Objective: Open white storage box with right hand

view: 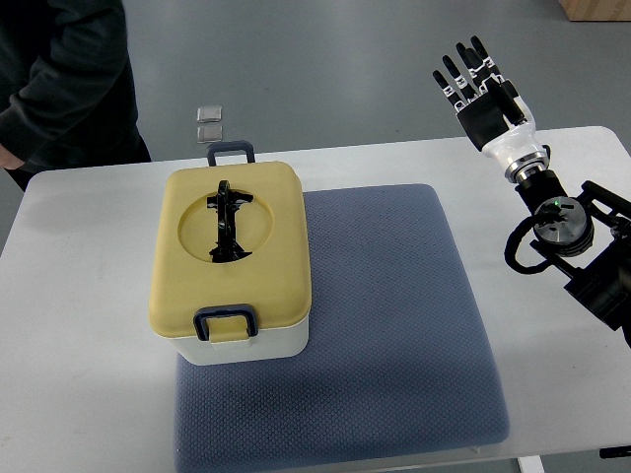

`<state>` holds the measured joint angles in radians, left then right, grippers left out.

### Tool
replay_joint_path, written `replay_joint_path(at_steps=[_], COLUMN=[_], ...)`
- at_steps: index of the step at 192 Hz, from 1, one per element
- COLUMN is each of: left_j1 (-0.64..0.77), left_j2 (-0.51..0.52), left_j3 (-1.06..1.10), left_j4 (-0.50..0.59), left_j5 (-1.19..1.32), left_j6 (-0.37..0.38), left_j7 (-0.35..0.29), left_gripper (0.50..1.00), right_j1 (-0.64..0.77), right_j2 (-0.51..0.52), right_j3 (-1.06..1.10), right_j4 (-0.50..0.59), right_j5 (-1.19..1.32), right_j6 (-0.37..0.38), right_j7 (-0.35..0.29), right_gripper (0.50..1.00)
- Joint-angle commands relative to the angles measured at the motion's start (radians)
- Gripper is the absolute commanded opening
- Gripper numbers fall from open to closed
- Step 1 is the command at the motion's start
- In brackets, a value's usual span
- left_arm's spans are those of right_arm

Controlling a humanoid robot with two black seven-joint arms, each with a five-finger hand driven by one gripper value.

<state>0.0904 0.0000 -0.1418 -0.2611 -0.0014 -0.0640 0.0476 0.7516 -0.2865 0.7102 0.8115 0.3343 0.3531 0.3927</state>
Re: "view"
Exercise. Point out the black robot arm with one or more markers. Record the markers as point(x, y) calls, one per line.
point(586, 237)

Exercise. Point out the upper metal floor plate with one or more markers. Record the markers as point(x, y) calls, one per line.
point(209, 113)

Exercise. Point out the person in dark clothes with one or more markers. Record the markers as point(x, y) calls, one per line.
point(67, 88)

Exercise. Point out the yellow box lid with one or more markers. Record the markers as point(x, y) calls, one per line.
point(232, 259)

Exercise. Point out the wooden crate corner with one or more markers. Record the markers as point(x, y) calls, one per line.
point(596, 10)

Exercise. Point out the blue textured mat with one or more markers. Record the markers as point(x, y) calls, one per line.
point(398, 360)

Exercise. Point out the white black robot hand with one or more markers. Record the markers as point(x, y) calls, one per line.
point(500, 125)

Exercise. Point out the white storage box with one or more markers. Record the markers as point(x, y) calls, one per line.
point(272, 343)

